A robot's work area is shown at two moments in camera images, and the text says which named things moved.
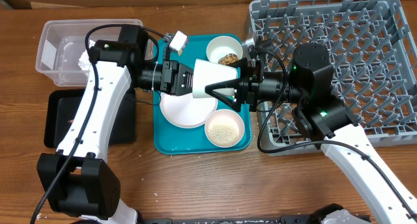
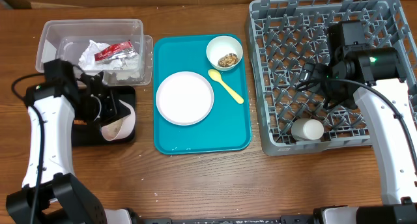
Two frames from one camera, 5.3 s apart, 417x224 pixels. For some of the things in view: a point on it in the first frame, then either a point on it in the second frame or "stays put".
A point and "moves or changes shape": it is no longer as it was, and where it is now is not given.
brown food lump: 228,58 stays put
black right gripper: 248,83 → 308,74
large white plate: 185,111 stays put
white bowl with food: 224,49 stays put
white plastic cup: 205,73 moves or changes shape
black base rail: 292,219 stays put
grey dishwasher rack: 368,40 stays put
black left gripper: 174,77 → 114,111
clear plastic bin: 61,55 stays put
